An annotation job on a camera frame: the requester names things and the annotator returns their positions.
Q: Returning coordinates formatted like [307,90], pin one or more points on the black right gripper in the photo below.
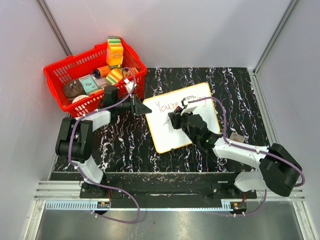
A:
[176,117]

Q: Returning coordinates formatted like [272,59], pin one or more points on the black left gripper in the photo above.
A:
[139,108]

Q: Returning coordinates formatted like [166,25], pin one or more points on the red capped whiteboard marker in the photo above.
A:
[168,118]

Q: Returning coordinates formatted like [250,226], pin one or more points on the yellow framed whiteboard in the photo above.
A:
[163,135]

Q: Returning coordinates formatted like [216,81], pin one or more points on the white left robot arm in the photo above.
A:
[75,138]

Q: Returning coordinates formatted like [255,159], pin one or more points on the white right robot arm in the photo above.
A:
[275,168]

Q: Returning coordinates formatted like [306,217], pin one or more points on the orange snack packet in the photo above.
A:
[133,70]

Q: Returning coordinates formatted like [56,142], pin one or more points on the yellow green sponge pack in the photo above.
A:
[114,76]

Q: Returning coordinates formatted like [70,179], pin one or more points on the orange cylindrical bottle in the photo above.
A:
[101,72]

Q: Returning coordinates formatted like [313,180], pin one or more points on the teal small box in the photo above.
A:
[88,83]

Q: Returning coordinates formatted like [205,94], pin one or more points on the white round lid container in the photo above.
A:
[80,97]

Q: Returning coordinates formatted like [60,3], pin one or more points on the orange sponge daddy box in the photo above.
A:
[114,52]

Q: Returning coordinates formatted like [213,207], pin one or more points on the brown round bread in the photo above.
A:
[73,89]

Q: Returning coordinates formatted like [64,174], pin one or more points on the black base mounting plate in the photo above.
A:
[166,190]

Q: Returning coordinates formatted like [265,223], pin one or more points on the red plastic shopping basket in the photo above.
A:
[74,67]

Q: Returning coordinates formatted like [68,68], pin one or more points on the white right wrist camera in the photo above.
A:
[188,105]

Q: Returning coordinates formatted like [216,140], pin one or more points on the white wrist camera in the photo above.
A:
[188,105]
[129,85]

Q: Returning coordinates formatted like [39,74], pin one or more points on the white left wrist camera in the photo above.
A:
[129,85]

